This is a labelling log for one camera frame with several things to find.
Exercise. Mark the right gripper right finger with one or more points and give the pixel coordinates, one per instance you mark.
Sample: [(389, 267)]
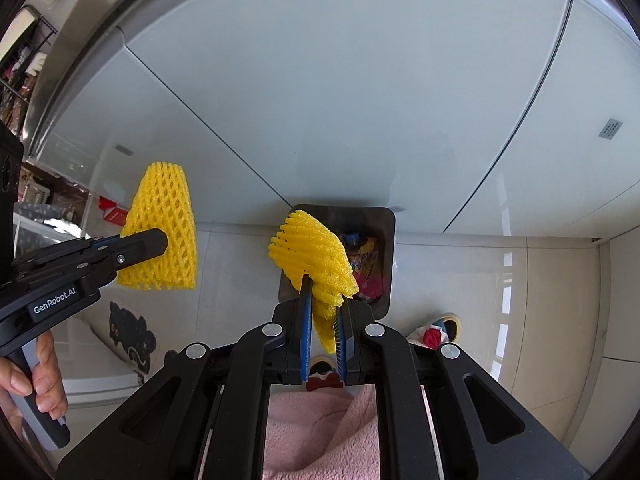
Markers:
[(440, 414)]

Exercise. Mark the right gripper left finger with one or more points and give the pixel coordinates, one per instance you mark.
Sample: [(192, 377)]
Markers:
[(202, 417)]

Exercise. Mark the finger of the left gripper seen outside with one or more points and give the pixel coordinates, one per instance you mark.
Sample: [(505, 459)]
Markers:
[(116, 253)]

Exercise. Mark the yellow foam fruit net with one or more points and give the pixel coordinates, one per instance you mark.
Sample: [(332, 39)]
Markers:
[(304, 246)]

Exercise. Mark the pink snack bag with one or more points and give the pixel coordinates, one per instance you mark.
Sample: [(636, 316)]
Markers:
[(369, 277)]

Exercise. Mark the red snack wrapper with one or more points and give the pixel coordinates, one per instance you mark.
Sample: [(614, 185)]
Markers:
[(362, 253)]

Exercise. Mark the black trash bin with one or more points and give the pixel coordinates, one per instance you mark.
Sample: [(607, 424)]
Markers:
[(368, 235)]

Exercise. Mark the person's left hand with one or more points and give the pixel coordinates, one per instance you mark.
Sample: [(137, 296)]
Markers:
[(46, 382)]

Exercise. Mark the red box on floor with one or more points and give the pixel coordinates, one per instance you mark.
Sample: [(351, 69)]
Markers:
[(112, 212)]

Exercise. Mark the red slipper shoe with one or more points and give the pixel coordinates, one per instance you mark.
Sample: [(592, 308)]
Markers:
[(323, 374)]

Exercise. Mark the pink fleece garment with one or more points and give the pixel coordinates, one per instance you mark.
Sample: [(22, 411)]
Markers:
[(327, 433)]

